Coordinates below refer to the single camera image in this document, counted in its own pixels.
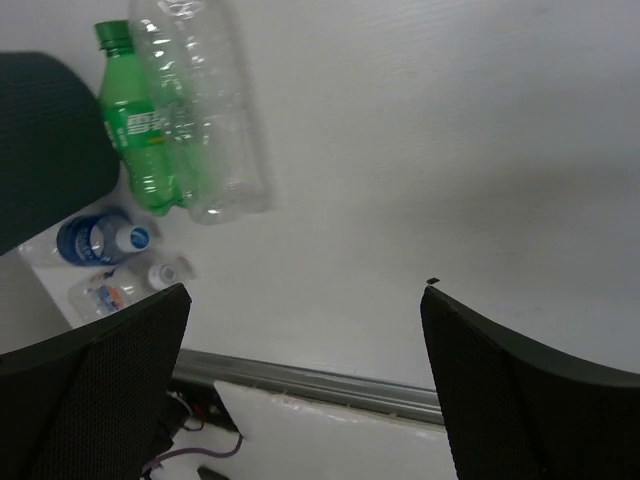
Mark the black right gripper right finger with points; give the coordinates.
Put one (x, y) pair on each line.
(514, 408)

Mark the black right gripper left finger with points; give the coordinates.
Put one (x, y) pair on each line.
(86, 404)

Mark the orange label clear bottle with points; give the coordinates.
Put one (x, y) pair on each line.
(115, 288)

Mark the green plastic soda bottle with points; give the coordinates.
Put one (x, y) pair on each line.
(132, 122)

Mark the clear crushed plastic bottle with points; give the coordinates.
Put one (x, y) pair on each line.
(193, 58)

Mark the dark green plastic bin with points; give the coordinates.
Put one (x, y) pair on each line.
(56, 157)

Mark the blue label water bottle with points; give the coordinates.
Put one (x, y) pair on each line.
(106, 238)

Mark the aluminium table edge rail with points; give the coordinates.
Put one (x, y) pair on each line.
(377, 396)

